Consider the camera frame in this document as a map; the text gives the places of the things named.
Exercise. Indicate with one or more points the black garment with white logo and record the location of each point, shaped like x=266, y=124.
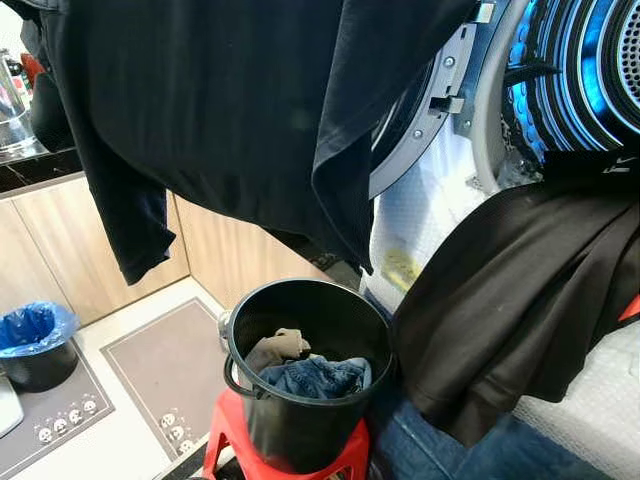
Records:
x=510, y=300

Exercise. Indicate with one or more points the plain black t-shirt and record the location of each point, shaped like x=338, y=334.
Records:
x=230, y=100

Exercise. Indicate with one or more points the bubble-wrapped white washing machine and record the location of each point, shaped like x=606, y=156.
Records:
x=420, y=220

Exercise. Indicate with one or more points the leopard print garment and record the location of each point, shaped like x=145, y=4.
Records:
x=518, y=155

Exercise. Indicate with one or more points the blue-lit steel washer drum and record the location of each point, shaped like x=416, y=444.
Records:
x=580, y=80

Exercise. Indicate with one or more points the yellow washer sticker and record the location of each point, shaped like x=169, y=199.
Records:
x=400, y=265

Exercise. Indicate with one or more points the grey washer door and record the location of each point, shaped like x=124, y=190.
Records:
x=440, y=90

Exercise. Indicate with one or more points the dark blue denim garment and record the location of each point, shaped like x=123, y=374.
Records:
x=450, y=455

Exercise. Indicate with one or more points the brown cloth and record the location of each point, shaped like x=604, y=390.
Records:
x=280, y=345

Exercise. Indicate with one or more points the black plastic bucket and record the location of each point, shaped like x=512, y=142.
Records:
x=300, y=430

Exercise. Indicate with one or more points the red plastic stool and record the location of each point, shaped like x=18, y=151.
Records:
x=225, y=420

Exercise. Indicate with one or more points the grey floor mat dark border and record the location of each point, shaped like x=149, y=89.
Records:
x=170, y=370
x=50, y=415

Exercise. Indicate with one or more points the wooden base cabinet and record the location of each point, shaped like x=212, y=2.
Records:
x=60, y=250

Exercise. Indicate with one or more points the dark marble countertop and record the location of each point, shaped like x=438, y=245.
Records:
x=30, y=172

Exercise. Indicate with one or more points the black trash bin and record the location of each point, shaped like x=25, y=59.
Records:
x=40, y=372

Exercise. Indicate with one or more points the blue trash bag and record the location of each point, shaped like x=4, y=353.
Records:
x=30, y=325

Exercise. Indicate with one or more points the steel kettle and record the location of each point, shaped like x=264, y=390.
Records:
x=10, y=110

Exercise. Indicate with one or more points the white rounded object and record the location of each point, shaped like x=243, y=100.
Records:
x=6, y=405

